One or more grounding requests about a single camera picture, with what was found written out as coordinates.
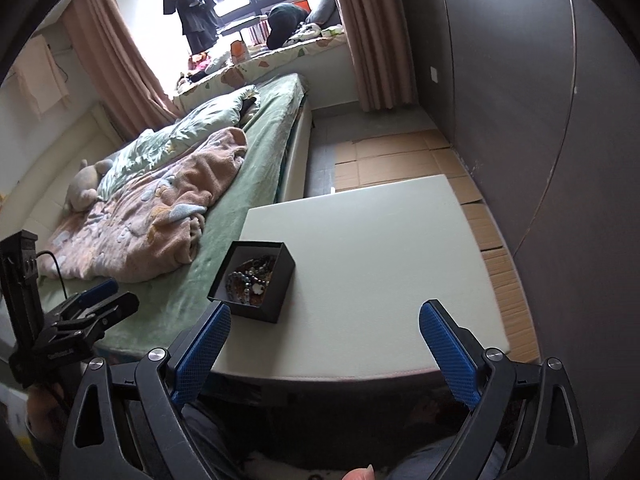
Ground dark green stone bead bracelet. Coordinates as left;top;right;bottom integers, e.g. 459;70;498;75
226;258;277;302

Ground black square jewelry box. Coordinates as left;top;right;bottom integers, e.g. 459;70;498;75
207;240;295;324

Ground person hand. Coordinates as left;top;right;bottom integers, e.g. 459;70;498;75
342;465;375;480

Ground green bed sheet mattress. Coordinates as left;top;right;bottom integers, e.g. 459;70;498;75
37;71;307;361

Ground pink fleece blanket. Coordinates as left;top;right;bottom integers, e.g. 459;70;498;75
38;127;248;283

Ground plush toy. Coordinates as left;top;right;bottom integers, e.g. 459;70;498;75
64;159;113;214

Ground left pink curtain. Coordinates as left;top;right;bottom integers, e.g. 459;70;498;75
61;0;181;140

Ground pink curtain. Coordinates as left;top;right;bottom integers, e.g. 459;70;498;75
337;0;416;112
61;0;181;140

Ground hanging beige towel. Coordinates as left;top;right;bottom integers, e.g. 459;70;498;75
13;35;70;119

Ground light green floral duvet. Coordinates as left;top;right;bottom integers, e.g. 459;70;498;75
98;84;259;200

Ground floral window seat cushion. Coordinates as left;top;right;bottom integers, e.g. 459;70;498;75
172;25;347;113

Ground cardboard floor sheets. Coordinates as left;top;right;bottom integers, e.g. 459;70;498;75
332;129;540;362

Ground black bag on windowsill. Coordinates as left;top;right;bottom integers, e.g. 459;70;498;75
266;2;309;50

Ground right pink curtain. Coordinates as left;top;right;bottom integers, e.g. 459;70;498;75
337;0;416;112

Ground cream bed frame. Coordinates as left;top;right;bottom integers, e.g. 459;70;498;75
276;100;314;203

